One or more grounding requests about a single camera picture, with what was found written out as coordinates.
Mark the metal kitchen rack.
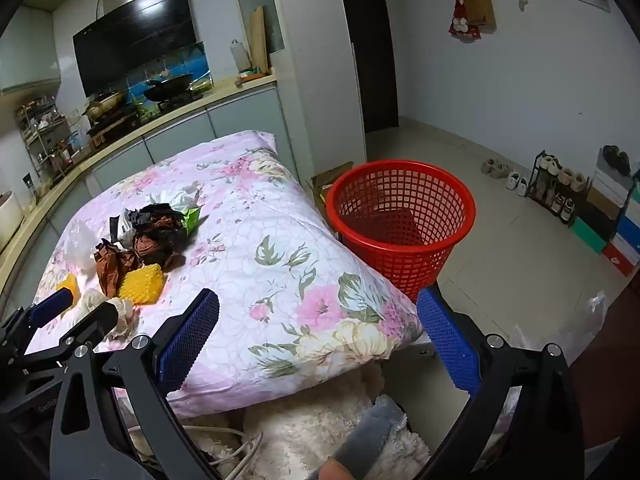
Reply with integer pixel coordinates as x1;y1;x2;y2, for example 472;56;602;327
17;97;76;171

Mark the large yellow foam net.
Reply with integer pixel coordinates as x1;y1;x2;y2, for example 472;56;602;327
117;263;165;306

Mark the small yellow foam net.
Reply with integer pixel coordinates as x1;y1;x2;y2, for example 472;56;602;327
56;274;81;306

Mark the green foil wrapper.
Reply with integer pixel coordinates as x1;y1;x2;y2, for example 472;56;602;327
170;195;211;236

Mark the white fluffy blanket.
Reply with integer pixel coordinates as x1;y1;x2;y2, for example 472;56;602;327
190;360;431;480

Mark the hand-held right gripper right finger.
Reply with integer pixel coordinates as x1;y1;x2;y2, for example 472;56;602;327
416;287;586;480

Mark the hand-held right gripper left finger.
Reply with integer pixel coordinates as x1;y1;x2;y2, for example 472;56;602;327
50;287;221;480

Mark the brown paper bag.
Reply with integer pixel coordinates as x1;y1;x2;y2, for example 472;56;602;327
459;0;497;28

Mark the white pot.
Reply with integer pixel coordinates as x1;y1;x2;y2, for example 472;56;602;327
0;190;26;251

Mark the cardboard box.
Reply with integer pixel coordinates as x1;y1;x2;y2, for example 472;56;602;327
310;160;356;221

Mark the white cable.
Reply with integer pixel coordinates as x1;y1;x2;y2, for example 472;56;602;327
180;425;263;480

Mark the golden frying pan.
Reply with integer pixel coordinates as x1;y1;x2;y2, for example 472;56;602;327
82;91;128;121

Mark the black white wrapper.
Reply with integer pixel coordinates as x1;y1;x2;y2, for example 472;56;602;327
110;214;136;247

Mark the pink floral quilt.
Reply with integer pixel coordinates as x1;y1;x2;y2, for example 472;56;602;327
22;130;426;418

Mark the dark shoe rack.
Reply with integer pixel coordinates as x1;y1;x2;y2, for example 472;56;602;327
530;150;591;226

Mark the grey fuzzy cloth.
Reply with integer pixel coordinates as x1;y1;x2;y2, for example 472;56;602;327
305;394;408;480

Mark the stack of shoe boxes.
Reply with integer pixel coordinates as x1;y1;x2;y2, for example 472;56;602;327
570;160;640;278

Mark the kitchen counter cabinet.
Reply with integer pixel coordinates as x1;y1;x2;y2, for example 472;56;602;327
0;72;301;311

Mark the white grey sneaker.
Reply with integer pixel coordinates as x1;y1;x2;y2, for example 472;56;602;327
550;192;576;223

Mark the white tissue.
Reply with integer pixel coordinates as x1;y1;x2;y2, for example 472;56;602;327
75;287;141;341

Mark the white plastic bottle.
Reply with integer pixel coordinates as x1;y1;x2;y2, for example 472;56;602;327
230;39;251;73

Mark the clear plastic bag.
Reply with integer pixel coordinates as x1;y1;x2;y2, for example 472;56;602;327
62;217;108;281

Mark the wooden cutting board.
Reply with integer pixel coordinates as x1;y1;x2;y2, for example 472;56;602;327
249;5;273;73

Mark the red plastic mesh basket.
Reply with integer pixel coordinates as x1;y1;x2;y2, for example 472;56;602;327
326;160;477;303

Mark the black wok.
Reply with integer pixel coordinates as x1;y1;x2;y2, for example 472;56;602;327
144;72;195;103

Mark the black plastic bag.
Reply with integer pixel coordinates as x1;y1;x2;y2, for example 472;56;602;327
127;203;186;231

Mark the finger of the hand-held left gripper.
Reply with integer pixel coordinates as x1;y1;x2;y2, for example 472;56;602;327
20;302;120;367
0;287;76;358

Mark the translucent plastic bag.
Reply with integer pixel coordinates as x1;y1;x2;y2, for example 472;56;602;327
510;290;613;361

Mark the black range hood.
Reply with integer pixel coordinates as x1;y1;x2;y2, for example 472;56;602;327
72;0;198;97

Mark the dark wooden door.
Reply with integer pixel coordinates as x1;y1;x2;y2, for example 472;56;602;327
335;0;401;134

